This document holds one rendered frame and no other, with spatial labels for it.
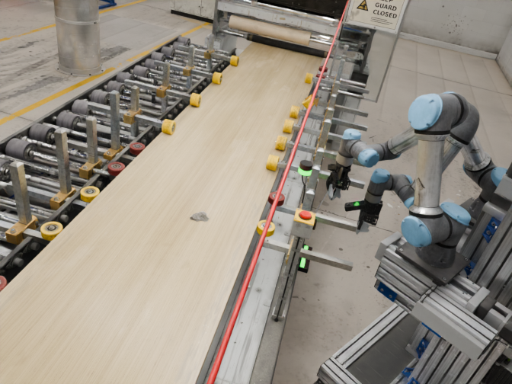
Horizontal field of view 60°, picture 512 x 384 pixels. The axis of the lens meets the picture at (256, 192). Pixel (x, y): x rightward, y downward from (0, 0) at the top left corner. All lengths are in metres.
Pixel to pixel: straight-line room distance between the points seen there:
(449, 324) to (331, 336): 1.17
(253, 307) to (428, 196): 0.88
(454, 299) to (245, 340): 0.83
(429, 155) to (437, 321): 0.61
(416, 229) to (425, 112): 0.41
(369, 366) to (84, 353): 1.51
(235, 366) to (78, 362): 0.61
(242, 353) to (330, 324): 1.14
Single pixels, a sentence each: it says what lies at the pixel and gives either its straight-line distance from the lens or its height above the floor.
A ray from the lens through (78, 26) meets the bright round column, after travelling 5.69.
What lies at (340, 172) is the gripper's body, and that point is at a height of 1.16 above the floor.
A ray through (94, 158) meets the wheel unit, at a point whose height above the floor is 0.90.
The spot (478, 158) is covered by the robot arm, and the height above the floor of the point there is 1.29.
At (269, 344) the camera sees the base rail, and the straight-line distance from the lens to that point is 1.79.
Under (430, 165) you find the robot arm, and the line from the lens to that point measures 1.63.
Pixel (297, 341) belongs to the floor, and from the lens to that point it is 2.74.
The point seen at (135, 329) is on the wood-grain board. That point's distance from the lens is 1.54.
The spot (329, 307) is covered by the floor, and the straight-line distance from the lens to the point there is 2.98.
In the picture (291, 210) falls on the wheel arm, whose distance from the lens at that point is 2.19.
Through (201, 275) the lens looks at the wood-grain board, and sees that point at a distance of 1.70.
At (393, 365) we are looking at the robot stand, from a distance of 2.58.
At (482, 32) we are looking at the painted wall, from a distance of 10.93.
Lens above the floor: 2.11
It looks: 34 degrees down
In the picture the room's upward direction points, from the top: 11 degrees clockwise
